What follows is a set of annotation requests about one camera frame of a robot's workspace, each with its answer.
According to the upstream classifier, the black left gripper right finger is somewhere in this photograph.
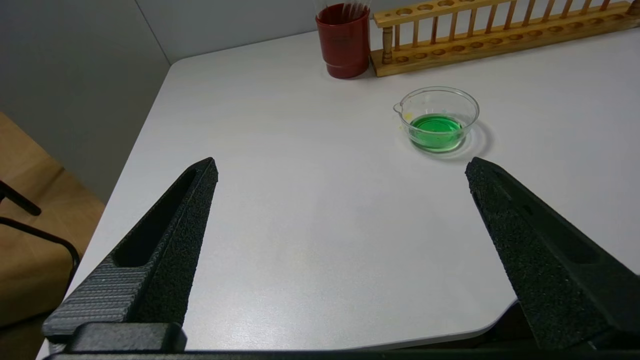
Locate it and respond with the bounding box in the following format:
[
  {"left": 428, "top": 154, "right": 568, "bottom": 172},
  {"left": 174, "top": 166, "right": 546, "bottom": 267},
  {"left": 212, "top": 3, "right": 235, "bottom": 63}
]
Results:
[{"left": 465, "top": 157, "right": 640, "bottom": 351}]

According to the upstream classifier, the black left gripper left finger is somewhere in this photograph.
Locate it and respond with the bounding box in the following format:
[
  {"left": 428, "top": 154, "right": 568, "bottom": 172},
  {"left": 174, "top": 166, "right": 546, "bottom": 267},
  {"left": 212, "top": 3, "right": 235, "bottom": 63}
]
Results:
[{"left": 42, "top": 157, "right": 219, "bottom": 344}]

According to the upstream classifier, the black chair base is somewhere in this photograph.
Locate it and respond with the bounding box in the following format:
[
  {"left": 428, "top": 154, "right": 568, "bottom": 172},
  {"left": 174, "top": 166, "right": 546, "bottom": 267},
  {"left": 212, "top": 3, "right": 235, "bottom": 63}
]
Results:
[{"left": 0, "top": 216, "right": 82, "bottom": 291}]

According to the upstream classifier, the clear glass beaker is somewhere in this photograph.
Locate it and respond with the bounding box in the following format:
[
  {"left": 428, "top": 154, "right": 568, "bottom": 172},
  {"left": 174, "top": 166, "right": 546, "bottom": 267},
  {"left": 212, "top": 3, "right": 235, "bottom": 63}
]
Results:
[{"left": 393, "top": 86, "right": 480, "bottom": 153}]

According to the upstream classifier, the wooden test tube rack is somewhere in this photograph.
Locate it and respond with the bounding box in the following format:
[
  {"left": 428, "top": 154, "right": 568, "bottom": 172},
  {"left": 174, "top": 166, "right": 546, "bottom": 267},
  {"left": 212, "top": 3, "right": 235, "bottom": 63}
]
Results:
[{"left": 370, "top": 0, "right": 640, "bottom": 78}]

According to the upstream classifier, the black slanted chair leg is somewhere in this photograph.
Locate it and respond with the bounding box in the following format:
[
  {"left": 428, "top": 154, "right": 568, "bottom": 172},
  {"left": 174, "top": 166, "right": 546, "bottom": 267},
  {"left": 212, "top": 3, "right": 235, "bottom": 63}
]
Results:
[{"left": 0, "top": 180, "right": 42, "bottom": 217}]

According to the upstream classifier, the red plastic cup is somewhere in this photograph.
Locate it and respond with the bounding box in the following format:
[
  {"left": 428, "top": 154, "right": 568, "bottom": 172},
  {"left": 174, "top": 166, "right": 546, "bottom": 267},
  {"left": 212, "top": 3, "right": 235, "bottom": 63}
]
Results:
[{"left": 315, "top": 3, "right": 372, "bottom": 80}]

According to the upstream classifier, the empty clear glass test tube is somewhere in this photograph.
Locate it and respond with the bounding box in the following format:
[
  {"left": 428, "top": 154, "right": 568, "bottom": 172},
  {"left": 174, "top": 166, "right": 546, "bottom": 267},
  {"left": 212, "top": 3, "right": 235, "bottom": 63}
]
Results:
[{"left": 342, "top": 0, "right": 372, "bottom": 22}]

